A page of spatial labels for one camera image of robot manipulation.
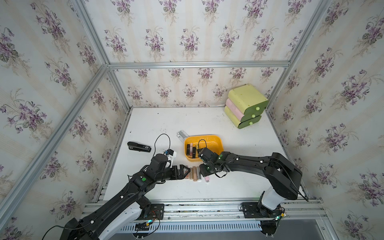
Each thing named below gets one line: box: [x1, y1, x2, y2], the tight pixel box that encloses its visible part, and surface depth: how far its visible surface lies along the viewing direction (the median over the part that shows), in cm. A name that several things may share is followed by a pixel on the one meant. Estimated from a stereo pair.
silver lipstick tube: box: [196, 166, 201, 180], surface depth 86 cm
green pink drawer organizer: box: [224, 84, 269, 129], surface depth 101 cm
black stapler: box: [127, 141, 152, 153], surface depth 96 cm
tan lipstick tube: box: [192, 166, 197, 182], surface depth 86 cm
